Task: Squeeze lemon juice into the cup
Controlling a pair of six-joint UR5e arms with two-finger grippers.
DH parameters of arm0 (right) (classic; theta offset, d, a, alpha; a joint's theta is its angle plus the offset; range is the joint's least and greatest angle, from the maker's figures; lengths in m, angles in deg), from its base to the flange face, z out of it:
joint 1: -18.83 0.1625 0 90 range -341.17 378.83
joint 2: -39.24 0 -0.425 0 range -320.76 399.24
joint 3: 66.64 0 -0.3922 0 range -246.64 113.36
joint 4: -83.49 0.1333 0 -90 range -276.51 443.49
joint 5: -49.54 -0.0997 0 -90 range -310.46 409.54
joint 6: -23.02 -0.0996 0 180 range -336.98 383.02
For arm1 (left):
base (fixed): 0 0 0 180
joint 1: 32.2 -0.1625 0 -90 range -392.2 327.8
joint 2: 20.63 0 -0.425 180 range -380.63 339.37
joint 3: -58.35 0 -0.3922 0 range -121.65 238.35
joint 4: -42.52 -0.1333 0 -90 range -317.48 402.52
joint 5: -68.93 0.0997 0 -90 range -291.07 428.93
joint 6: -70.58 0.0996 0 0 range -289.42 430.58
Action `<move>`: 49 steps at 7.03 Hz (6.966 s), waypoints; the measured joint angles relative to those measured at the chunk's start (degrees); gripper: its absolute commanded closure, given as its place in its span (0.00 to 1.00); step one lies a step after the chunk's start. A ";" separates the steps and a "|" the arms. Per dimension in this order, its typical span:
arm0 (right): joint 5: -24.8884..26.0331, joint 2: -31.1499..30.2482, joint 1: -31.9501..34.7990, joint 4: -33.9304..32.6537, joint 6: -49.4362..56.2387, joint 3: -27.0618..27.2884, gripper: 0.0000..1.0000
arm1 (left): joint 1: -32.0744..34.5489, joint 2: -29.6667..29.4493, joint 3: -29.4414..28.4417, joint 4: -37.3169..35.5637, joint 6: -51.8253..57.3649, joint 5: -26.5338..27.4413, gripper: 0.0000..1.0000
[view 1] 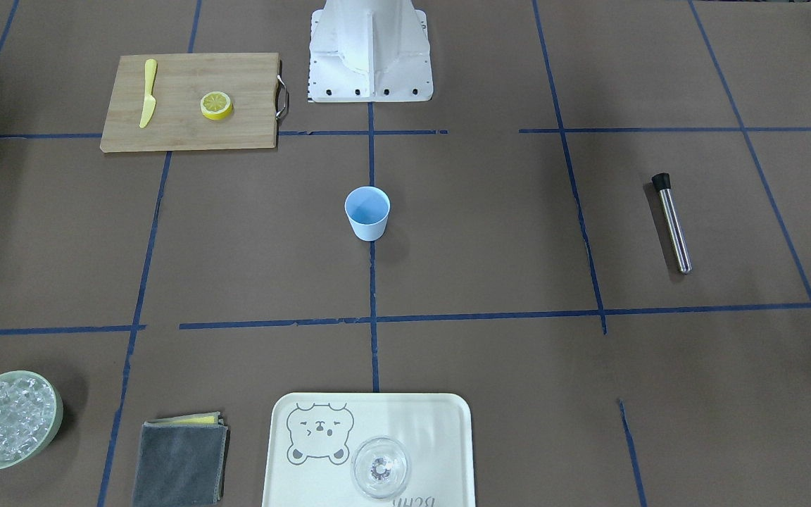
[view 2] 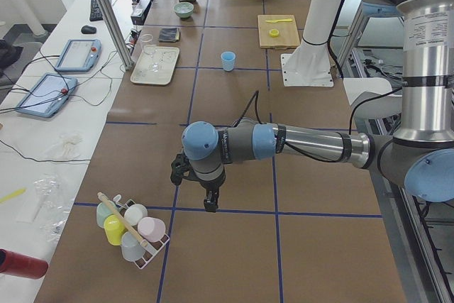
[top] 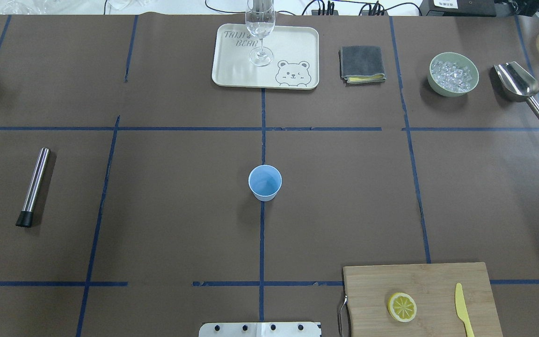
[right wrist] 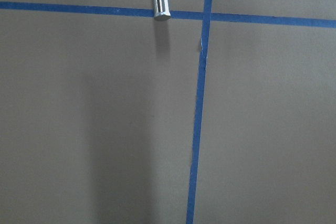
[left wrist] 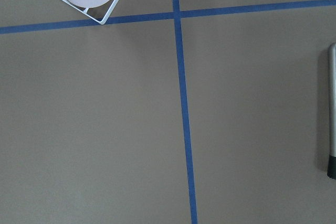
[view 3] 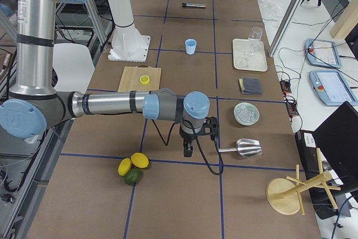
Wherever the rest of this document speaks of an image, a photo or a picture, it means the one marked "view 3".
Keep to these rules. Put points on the white chair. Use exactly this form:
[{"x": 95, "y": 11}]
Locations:
[{"x": 74, "y": 67}]

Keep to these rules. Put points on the clear wine glass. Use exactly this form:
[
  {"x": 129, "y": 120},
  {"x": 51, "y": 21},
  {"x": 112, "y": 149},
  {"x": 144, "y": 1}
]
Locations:
[{"x": 254, "y": 37}]

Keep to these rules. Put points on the steel ice scoop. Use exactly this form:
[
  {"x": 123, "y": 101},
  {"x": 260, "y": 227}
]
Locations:
[{"x": 245, "y": 148}]

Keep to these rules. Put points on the yellow whole lemon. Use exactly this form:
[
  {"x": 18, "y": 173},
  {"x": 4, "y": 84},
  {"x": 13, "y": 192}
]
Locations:
[
  {"x": 139, "y": 160},
  {"x": 124, "y": 166}
]

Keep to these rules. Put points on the yellow lemon slice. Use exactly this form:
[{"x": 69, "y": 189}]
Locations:
[{"x": 144, "y": 80}]

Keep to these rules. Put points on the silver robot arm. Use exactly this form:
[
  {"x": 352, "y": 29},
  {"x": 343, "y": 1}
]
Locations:
[{"x": 35, "y": 106}]

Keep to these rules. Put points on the light blue paper cup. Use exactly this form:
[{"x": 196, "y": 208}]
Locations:
[{"x": 190, "y": 46}]

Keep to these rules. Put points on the upper blue teach pendant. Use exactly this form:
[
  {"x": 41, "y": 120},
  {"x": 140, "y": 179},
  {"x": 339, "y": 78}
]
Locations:
[{"x": 322, "y": 53}]

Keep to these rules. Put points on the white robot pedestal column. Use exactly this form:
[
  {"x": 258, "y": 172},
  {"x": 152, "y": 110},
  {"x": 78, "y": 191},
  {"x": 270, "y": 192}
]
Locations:
[{"x": 127, "y": 44}]

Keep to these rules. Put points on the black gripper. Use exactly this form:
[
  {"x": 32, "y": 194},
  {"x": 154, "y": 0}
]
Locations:
[{"x": 187, "y": 138}]

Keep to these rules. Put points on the lower blue teach pendant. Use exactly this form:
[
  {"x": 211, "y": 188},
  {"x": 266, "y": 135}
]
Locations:
[{"x": 331, "y": 88}]

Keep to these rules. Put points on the grey folded cloth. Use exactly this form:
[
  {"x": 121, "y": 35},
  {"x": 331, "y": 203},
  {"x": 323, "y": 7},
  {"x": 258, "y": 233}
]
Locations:
[{"x": 250, "y": 86}]

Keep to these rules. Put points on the blue teach pendant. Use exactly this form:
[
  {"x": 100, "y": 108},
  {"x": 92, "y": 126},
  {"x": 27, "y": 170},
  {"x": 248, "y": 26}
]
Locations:
[
  {"x": 331, "y": 88},
  {"x": 322, "y": 53}
]

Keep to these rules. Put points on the green bowl of ice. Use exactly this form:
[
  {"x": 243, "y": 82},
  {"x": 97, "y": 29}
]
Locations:
[{"x": 246, "y": 114}]

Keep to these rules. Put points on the aluminium frame post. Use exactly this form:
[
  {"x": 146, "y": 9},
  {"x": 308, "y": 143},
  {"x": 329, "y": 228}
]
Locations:
[{"x": 288, "y": 16}]

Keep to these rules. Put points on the wooden cutting board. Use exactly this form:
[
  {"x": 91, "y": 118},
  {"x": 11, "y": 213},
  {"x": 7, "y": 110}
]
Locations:
[{"x": 130, "y": 79}]

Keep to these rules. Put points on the cream bear serving tray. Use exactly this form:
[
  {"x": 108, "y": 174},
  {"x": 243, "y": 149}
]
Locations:
[{"x": 249, "y": 56}]

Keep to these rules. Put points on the wooden cup tree stand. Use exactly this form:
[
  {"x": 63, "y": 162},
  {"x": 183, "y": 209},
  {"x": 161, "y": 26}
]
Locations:
[{"x": 284, "y": 194}]

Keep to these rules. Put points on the black laptop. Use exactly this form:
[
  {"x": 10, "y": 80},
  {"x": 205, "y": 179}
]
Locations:
[{"x": 337, "y": 139}]

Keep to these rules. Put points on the steel muddler black tip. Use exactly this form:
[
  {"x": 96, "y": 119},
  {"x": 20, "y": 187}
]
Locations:
[{"x": 193, "y": 5}]

